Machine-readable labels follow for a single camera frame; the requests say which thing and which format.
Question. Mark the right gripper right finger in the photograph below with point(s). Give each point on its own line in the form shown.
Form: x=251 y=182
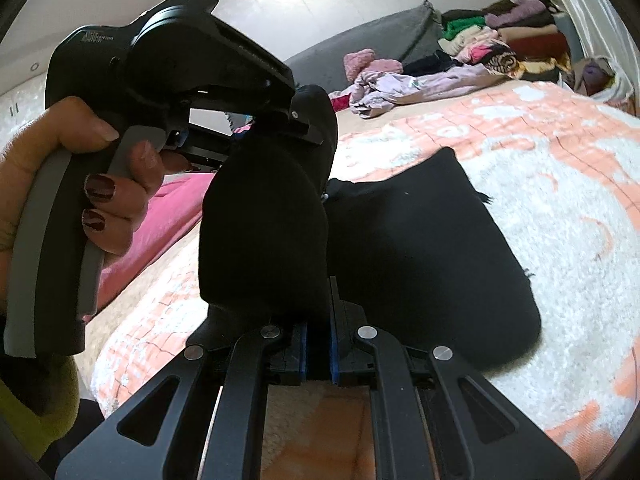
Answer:
x=433 y=415

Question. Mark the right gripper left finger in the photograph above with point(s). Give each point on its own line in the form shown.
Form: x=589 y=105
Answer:
x=202 y=416

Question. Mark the black orange sweater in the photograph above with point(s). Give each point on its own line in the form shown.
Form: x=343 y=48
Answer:
x=419 y=251

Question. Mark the green sleeve forearm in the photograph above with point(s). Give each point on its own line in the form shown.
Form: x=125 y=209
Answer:
x=39 y=400

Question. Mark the pile of folded clothes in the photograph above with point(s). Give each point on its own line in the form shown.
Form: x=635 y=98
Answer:
x=517 y=38

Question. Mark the bag with clothes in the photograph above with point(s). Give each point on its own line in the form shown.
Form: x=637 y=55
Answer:
x=602 y=80

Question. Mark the left hand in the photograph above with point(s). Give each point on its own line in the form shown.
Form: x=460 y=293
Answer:
x=118 y=205

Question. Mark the beige bed sheet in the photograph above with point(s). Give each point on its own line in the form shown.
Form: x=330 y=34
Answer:
x=147 y=324

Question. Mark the pink velvet blanket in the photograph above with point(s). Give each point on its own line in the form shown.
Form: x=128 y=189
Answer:
x=173 y=212

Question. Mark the white wardrobe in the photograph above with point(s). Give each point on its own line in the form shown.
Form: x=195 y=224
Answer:
x=20 y=106

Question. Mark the red garment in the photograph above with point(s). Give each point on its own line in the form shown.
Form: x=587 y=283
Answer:
x=340 y=100

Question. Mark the pink fluffy hat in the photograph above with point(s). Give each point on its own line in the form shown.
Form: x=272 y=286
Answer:
x=366 y=60

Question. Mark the lilac crumpled garment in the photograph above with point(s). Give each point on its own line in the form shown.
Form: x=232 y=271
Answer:
x=376 y=93

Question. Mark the grey headboard cover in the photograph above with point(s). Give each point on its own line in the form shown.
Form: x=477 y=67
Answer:
x=404 y=36

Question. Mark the peach white plaid blanket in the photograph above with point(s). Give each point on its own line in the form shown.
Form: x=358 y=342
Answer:
x=562 y=174

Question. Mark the white satin curtain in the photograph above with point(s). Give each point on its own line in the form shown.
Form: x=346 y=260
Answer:
x=602 y=32

